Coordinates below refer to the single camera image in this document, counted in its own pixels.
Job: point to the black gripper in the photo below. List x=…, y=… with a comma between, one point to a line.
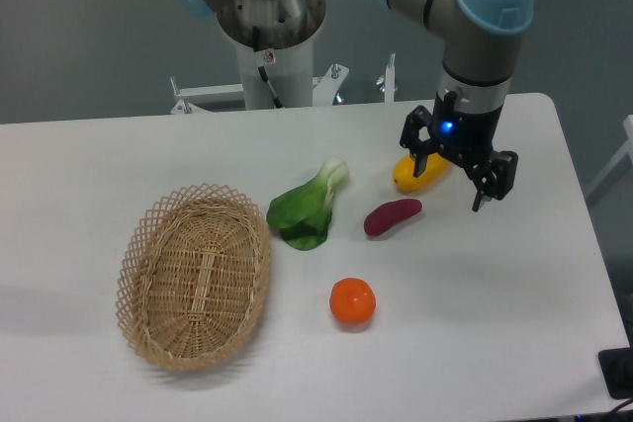
x=465, y=140

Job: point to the yellow mango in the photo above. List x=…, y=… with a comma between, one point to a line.
x=406, y=183

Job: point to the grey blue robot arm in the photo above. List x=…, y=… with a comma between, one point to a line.
x=482, y=40

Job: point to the purple sweet potato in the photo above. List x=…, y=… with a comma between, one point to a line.
x=385, y=216

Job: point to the green bok choy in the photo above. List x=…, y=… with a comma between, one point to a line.
x=302, y=216

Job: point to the orange tangerine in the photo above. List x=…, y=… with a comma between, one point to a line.
x=352, y=303

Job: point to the black device at edge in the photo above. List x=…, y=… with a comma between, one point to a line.
x=616, y=367

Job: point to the woven wicker basket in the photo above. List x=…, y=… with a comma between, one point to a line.
x=194, y=278

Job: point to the white frame at right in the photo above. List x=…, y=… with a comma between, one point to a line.
x=614, y=169

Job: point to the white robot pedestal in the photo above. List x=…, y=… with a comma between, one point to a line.
x=270, y=78

